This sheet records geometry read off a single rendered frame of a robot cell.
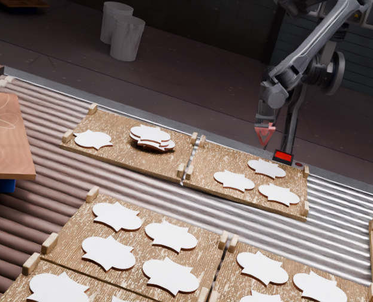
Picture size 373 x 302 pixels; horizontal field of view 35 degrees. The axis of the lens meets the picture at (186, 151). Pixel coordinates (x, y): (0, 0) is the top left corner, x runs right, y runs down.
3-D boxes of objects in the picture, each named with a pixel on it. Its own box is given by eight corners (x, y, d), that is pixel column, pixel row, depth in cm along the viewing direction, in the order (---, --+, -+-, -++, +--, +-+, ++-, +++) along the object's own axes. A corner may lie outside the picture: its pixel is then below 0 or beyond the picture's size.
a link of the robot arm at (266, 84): (275, 78, 200) (258, 78, 199) (280, 84, 193) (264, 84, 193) (273, 97, 202) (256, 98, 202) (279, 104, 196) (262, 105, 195)
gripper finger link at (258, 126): (252, 147, 199) (255, 121, 195) (253, 139, 206) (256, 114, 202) (273, 149, 198) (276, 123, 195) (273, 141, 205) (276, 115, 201)
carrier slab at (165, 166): (92, 111, 224) (93, 107, 224) (196, 141, 222) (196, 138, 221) (59, 148, 193) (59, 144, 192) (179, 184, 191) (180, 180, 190)
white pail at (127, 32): (102, 56, 563) (110, 18, 547) (113, 48, 590) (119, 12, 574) (132, 65, 561) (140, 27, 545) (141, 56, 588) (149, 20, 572)
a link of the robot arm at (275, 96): (295, 79, 200) (280, 62, 196) (307, 90, 189) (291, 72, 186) (268, 103, 202) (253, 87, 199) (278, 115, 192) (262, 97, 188)
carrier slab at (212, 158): (199, 142, 222) (200, 139, 221) (305, 174, 219) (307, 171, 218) (182, 185, 190) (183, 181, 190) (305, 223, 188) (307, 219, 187)
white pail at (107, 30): (130, 47, 605) (137, 12, 589) (102, 45, 592) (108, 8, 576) (122, 38, 629) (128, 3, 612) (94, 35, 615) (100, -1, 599)
